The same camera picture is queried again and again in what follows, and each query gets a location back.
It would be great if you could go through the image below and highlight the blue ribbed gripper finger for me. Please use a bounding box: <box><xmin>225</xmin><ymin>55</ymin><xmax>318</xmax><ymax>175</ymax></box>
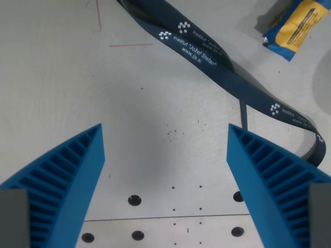
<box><xmin>0</xmin><ymin>123</ymin><xmax>106</xmax><ymax>248</ymax></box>
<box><xmin>226</xmin><ymin>123</ymin><xmax>331</xmax><ymax>248</ymax></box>

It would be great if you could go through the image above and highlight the blue and yellow packet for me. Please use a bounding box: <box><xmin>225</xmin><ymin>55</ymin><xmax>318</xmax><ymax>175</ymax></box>
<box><xmin>262</xmin><ymin>0</ymin><xmax>331</xmax><ymax>62</ymax></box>

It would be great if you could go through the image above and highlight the dark blue printed lanyard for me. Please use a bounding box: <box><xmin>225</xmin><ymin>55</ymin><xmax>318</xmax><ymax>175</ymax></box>
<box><xmin>117</xmin><ymin>0</ymin><xmax>325</xmax><ymax>168</ymax></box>

